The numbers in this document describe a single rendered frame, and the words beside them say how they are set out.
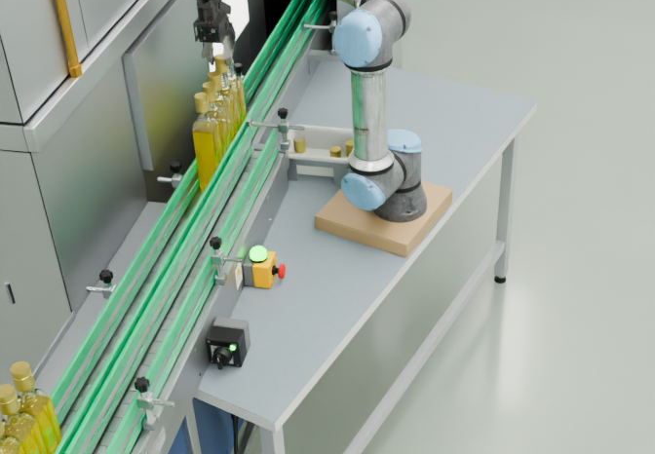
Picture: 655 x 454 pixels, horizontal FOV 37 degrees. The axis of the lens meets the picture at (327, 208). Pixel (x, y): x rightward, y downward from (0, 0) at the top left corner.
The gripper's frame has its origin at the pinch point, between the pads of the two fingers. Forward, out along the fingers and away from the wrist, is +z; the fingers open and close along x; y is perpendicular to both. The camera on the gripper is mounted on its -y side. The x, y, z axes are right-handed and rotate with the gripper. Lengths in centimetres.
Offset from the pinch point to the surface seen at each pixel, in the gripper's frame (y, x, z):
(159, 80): 14.8, -11.8, -0.7
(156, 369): 93, 14, 23
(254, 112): -11.3, 4.3, 22.6
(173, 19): 0.5, -11.9, -11.1
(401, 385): 16, 52, 97
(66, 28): 53, -13, -34
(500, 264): -60, 76, 108
